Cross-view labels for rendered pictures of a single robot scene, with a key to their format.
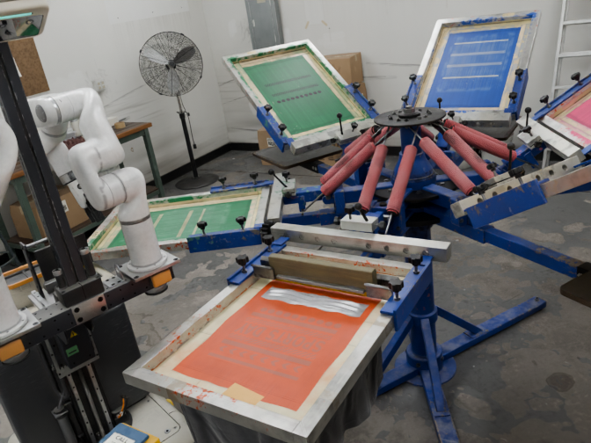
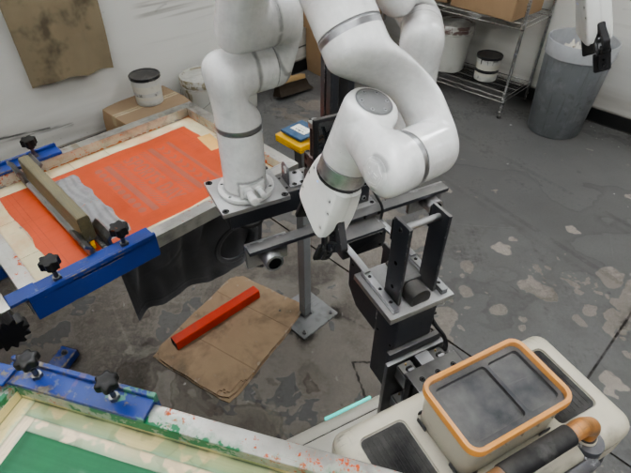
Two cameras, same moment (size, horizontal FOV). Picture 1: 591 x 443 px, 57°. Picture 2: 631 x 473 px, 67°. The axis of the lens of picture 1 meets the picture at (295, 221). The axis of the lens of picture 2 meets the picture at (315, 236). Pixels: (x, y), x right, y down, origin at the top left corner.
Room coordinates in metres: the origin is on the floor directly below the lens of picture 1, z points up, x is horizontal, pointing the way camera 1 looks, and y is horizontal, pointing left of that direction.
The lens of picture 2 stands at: (2.42, 0.80, 1.77)
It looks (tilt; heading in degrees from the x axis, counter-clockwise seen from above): 41 degrees down; 191
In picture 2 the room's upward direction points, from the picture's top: straight up
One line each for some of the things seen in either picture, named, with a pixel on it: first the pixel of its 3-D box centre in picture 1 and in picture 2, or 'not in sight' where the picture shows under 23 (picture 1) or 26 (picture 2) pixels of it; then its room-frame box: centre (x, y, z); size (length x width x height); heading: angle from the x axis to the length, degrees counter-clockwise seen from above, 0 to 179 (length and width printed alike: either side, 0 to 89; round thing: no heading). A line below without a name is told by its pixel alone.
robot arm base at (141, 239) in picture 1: (139, 240); (245, 161); (1.59, 0.49, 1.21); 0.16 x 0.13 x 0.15; 38
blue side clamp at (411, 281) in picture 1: (407, 293); (10, 174); (1.42, -0.30, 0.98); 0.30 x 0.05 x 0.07; 145
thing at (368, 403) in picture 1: (352, 411); not in sight; (1.22, -0.08, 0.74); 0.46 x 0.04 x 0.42; 145
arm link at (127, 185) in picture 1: (125, 195); (238, 87); (1.57, 0.49, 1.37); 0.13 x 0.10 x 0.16; 137
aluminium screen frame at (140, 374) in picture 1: (289, 319); (131, 180); (1.38, 0.06, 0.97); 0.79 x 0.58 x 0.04; 145
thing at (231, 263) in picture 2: not in sight; (193, 249); (1.44, 0.24, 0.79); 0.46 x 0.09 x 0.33; 145
